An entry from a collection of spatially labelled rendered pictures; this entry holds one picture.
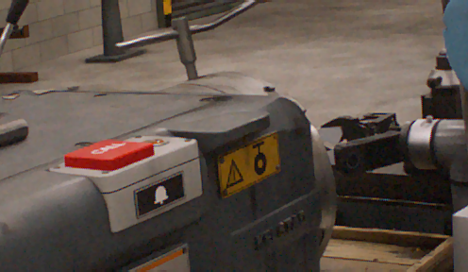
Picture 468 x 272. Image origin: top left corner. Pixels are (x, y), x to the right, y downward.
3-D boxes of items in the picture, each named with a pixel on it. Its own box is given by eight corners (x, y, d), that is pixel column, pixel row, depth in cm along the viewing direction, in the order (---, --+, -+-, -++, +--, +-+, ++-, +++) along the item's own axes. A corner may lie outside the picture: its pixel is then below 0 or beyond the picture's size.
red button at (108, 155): (113, 181, 103) (110, 158, 102) (64, 176, 106) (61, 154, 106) (157, 164, 107) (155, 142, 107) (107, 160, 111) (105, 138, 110)
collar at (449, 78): (457, 90, 193) (456, 73, 192) (419, 87, 198) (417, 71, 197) (474, 81, 199) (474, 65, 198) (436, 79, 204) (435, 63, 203)
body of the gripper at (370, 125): (372, 157, 183) (433, 159, 175) (344, 172, 176) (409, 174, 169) (365, 110, 181) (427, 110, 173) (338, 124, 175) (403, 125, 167)
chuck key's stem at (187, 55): (195, 101, 156) (175, 18, 155) (187, 102, 158) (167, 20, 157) (209, 97, 157) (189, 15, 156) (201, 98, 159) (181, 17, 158)
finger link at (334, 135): (317, 135, 187) (363, 136, 181) (297, 145, 182) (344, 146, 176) (314, 116, 186) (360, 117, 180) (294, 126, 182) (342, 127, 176)
